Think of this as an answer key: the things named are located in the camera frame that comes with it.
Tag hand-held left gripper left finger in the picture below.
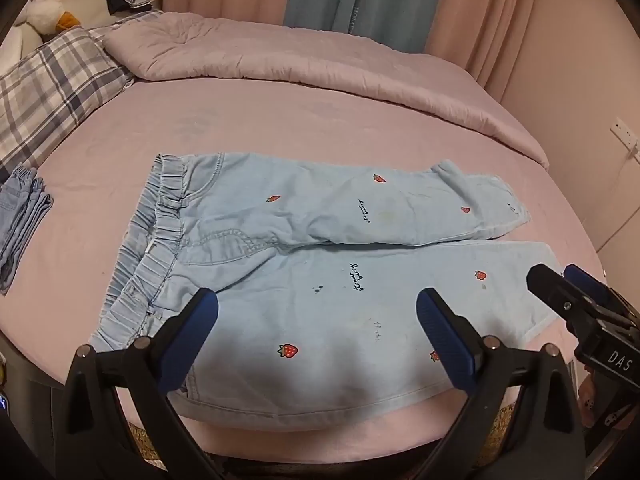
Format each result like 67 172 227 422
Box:
62 287 221 480

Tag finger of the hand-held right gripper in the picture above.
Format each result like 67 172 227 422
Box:
564 263 640 322
526 263 603 335

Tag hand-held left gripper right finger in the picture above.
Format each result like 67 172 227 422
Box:
416 287 586 480

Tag light blue strawberry pants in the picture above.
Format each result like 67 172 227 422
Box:
89 152 561 433

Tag folded blue pants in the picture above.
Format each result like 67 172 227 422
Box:
0 164 55 295

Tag bed with pink sheet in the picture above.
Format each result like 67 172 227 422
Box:
0 10 608 461

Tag plaid pillow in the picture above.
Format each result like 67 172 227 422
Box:
0 10 166 173

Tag pink quilt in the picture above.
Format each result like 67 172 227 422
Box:
102 10 550 170

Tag white plush duck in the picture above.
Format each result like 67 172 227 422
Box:
0 0 116 61

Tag white cable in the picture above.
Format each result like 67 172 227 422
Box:
596 146 640 253

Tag white wall socket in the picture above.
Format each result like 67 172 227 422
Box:
611 116 640 152

